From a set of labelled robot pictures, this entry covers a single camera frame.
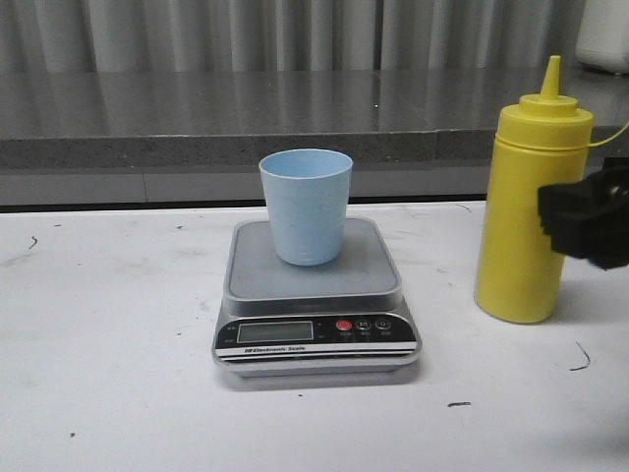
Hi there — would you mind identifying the white kitchen appliance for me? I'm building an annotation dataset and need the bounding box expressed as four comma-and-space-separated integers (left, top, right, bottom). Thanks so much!
576, 0, 628, 75

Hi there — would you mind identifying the yellow squeeze bottle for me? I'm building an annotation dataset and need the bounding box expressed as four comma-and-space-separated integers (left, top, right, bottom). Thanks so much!
474, 54, 629, 325

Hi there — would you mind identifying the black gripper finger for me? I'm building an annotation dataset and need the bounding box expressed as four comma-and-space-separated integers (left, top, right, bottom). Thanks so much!
538, 167, 628, 269

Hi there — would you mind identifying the white pleated curtain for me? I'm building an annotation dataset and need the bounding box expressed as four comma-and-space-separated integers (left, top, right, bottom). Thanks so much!
1, 1, 585, 73

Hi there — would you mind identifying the light blue plastic cup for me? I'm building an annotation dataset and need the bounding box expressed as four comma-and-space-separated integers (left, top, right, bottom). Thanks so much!
258, 148, 353, 266

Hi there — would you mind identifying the grey stone counter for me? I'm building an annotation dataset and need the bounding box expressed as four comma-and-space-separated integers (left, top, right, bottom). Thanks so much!
0, 68, 629, 206

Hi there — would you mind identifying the silver electronic kitchen scale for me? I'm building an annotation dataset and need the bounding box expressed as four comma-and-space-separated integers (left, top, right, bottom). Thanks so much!
212, 218, 423, 378

